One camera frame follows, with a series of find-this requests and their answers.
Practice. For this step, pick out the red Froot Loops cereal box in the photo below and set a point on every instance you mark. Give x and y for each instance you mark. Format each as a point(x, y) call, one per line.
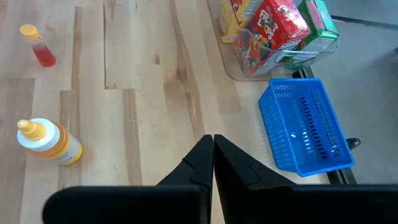
point(273, 25)

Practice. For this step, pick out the yellow Corn Pops cereal box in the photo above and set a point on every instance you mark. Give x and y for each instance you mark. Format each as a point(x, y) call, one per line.
point(230, 21)

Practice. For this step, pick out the yellow bottle white collar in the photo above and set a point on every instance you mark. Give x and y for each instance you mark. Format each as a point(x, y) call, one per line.
point(56, 146)

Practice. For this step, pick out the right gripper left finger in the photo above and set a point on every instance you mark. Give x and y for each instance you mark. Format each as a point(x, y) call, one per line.
point(140, 205)

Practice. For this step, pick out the blue plastic basket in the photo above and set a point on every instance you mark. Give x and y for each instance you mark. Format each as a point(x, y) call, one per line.
point(304, 130)

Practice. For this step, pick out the clear plastic bin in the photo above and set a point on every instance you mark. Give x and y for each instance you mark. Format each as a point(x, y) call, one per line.
point(227, 59)

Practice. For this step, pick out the small red bottle yellow cap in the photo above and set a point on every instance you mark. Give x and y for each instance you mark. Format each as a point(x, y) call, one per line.
point(43, 54)

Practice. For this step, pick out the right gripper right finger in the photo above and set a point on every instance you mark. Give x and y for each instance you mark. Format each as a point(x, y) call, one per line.
point(280, 205)

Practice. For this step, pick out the green Apple Jacks cereal box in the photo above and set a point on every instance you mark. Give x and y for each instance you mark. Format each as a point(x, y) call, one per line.
point(320, 25)

